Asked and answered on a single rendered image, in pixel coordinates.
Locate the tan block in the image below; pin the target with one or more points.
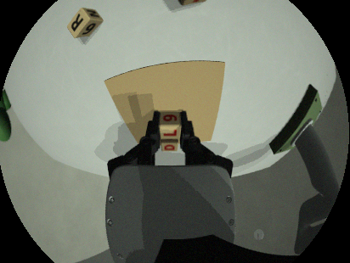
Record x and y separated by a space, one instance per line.
169 144
185 2
84 22
170 125

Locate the tan flat mat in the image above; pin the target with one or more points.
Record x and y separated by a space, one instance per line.
193 86

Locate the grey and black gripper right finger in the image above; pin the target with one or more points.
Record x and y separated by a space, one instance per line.
195 152

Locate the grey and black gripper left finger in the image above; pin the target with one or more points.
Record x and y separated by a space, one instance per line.
145 151

